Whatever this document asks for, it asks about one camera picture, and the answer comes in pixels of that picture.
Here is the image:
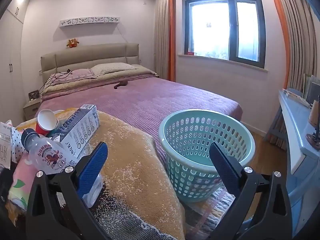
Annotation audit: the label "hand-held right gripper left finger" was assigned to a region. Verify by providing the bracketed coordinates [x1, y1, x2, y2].
[26, 141, 111, 240]

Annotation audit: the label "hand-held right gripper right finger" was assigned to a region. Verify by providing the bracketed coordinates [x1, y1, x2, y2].
[208, 142, 293, 240]

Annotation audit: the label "white printed paper package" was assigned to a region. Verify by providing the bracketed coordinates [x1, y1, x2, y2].
[0, 121, 13, 171]

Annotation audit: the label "polka dot white bag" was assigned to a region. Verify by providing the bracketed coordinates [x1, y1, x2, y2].
[10, 127, 28, 163]

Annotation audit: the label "blue white milk carton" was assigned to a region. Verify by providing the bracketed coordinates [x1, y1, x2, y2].
[49, 104, 100, 159]

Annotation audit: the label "clear plastic bottle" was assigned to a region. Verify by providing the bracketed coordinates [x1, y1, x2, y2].
[21, 128, 103, 208]

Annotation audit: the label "light green plastic basket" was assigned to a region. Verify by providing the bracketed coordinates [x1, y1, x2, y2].
[158, 109, 256, 203]

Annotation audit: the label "red paper cup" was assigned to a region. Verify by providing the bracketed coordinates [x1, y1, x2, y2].
[35, 109, 59, 137]

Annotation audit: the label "pink floral packet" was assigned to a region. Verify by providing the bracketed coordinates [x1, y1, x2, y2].
[8, 152, 38, 211]

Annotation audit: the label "yellow fleece blanket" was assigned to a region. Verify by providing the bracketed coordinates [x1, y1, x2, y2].
[15, 107, 187, 240]

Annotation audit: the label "beige nightstand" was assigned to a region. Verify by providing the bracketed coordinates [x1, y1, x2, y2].
[23, 97, 42, 121]

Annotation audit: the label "light blue desk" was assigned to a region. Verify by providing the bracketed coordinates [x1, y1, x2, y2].
[278, 89, 320, 213]

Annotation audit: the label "bed with pink cover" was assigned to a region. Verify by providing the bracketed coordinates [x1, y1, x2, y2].
[40, 76, 243, 166]

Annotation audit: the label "pink pillow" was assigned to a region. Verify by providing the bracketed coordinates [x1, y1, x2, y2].
[47, 68, 97, 84]

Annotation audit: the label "white desk tray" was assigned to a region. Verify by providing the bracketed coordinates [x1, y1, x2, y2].
[282, 88, 311, 108]

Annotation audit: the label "brown desk ornament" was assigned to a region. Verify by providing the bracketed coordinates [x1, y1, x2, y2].
[306, 94, 320, 151]

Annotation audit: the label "floral beige pillow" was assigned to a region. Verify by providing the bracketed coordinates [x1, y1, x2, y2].
[89, 63, 138, 76]

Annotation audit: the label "beige padded headboard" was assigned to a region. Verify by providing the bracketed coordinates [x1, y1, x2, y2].
[40, 43, 140, 82]

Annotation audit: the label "upright books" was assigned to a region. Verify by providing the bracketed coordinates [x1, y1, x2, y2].
[302, 74, 320, 106]

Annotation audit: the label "white wardrobe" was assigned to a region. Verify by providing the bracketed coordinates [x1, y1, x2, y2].
[0, 0, 29, 126]

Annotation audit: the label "dark framed window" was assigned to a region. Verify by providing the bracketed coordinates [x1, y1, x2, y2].
[182, 0, 266, 69]

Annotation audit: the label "beige orange curtain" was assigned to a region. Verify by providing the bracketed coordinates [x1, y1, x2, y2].
[153, 0, 176, 82]
[268, 0, 318, 91]

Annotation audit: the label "black charging cable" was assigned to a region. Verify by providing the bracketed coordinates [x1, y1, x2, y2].
[37, 69, 73, 93]

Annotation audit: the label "white patterned wall shelf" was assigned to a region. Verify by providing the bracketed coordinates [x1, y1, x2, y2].
[59, 17, 121, 28]

